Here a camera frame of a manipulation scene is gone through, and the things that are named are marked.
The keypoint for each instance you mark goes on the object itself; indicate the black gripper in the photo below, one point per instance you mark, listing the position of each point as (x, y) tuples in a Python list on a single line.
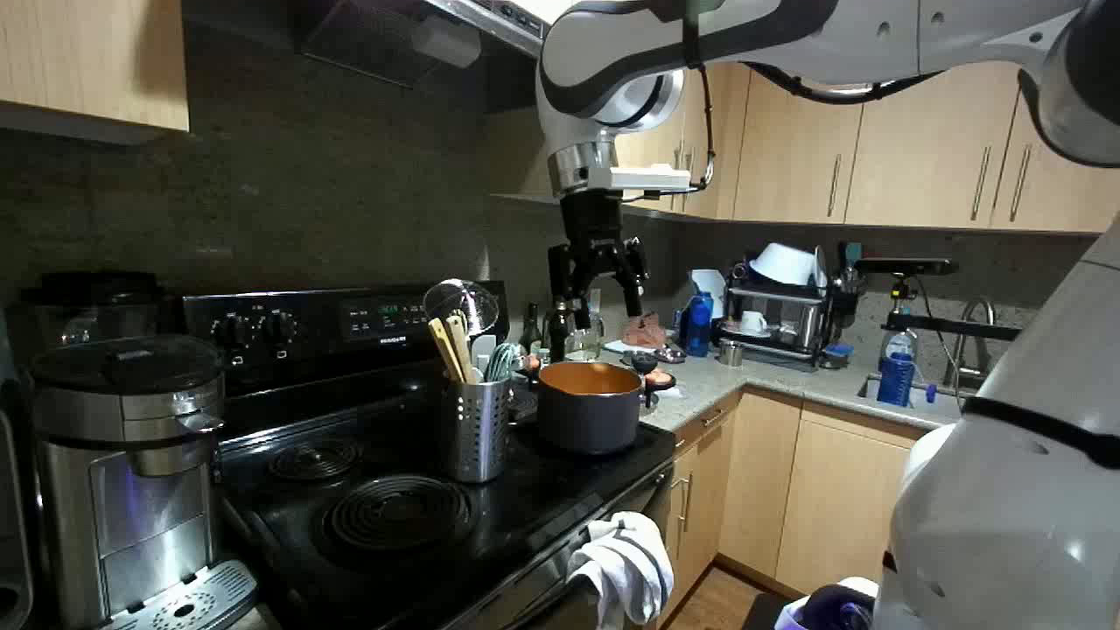
[(594, 228)]

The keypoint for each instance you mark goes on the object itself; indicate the teal silicone whisk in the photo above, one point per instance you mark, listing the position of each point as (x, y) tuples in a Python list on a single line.
[(500, 361)]

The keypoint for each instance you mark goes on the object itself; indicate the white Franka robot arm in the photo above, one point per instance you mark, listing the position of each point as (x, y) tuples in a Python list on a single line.
[(1003, 526)]

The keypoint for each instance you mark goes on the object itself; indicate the grey pot orange inside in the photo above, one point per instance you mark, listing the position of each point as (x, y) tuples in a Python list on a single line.
[(588, 421)]

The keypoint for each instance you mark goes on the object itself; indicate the pink kitchen item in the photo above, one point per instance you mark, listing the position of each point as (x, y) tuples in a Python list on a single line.
[(646, 332)]

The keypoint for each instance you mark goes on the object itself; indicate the dark glass bottle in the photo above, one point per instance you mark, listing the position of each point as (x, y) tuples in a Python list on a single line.
[(556, 347)]

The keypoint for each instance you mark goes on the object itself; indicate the blue bottle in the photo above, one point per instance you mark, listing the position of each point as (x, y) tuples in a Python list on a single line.
[(898, 374), (696, 325)]

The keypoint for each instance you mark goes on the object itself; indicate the white pitcher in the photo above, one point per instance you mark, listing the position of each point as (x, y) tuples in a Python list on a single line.
[(708, 284)]

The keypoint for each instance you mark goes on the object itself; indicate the round steel ladle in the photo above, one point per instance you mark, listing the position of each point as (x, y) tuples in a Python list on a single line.
[(464, 307)]

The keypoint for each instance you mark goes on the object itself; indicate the wooden spoon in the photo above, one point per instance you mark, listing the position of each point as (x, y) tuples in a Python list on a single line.
[(458, 344)]

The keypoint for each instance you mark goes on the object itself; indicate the white mug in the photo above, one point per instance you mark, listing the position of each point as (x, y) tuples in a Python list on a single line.
[(753, 322)]

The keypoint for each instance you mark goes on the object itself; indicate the wooden spatula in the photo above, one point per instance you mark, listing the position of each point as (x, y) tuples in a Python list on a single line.
[(442, 347)]

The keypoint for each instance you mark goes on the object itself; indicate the black toaster oven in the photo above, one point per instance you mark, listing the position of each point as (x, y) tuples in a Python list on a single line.
[(774, 332)]

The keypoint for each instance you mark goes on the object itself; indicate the steel utensil holder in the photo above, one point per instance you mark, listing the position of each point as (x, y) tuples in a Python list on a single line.
[(477, 434)]

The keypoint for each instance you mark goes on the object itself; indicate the white bowl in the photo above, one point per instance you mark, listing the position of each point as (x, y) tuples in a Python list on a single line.
[(787, 265)]

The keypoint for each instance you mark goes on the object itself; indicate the white hanging towel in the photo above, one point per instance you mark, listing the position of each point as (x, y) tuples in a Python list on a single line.
[(625, 566)]

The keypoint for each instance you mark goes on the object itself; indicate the wooden lower cabinets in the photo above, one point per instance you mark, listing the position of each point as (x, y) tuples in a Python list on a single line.
[(806, 492)]

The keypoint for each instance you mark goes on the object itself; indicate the dark range hood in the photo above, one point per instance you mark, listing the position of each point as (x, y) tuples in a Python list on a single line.
[(385, 37)]

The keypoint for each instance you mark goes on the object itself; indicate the row of wooden upper cabinets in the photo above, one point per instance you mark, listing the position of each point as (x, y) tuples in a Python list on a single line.
[(923, 150)]

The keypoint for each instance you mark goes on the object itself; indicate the black electric stove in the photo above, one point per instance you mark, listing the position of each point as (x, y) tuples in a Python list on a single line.
[(350, 546)]

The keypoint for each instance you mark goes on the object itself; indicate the steel sink faucet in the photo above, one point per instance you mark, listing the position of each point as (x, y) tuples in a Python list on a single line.
[(969, 351)]

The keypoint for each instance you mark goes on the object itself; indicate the steel coffee machine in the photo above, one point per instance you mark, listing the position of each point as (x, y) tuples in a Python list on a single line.
[(127, 503)]

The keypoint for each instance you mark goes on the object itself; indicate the wooden upper cabinet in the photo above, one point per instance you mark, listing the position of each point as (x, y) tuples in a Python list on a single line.
[(83, 57)]

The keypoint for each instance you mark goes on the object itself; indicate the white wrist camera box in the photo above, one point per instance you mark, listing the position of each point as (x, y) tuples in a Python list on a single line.
[(652, 181)]

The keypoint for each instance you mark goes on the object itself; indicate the black tripod mount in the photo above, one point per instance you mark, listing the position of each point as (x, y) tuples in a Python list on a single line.
[(923, 322)]

